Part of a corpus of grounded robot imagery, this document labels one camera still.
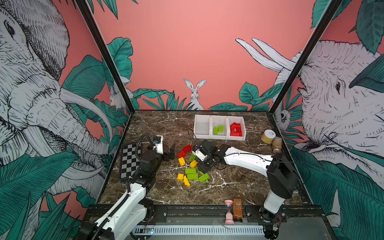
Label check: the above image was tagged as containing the pink hourglass timer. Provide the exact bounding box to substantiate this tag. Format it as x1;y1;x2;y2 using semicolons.
225;200;234;225

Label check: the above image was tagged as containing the red arch lego piece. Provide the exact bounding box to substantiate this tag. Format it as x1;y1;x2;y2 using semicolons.
230;123;243;137

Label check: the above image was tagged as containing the white three-compartment bin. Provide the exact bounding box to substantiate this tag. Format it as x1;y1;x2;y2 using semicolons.
194;115;247;141

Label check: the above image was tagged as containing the white perforated rail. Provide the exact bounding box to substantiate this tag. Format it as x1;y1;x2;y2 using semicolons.
133;225;265;236

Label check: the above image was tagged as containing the yellow lego brick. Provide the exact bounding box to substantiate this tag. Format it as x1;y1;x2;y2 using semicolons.
178;158;186;167
190;160;198;169
177;174;184;182
183;176;191;188

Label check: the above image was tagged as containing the brown spice jar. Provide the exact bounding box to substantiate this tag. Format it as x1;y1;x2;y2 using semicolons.
272;137;283;153

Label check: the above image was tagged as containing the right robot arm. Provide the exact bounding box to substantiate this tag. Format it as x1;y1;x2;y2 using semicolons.
192;140;299;215

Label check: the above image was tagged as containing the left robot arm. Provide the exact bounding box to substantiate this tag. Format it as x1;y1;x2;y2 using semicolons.
75;134;175;240

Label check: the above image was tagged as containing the checkerboard calibration plate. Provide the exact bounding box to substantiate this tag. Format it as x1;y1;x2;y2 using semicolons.
119;142;141;183

